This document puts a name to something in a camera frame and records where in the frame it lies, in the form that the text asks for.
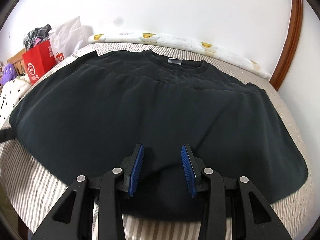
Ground striped bed sheet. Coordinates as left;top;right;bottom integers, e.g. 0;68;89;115
0;42;313;240

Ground purple plush toy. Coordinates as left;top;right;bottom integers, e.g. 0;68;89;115
0;62;17;85

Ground duck print pillow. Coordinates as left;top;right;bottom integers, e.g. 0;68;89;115
87;32;272;78

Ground white paper bag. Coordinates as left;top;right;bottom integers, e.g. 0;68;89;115
49;16;87;58

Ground black sweatshirt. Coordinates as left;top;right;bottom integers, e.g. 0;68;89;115
9;49;308;223

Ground brown wooden door frame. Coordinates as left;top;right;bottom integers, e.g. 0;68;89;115
269;0;304;92

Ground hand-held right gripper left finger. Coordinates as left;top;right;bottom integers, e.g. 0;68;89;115
31;143;145;240

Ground dark plaid clothes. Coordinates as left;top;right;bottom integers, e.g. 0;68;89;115
24;24;52;52

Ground wooden headboard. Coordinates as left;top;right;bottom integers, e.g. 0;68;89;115
7;49;27;77

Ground white dotted pillow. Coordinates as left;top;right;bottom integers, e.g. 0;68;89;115
0;76;32;128

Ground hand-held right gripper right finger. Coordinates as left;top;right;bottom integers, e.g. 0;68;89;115
180;144;293;240

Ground red paper bag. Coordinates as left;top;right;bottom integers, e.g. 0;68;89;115
22;41;66;85

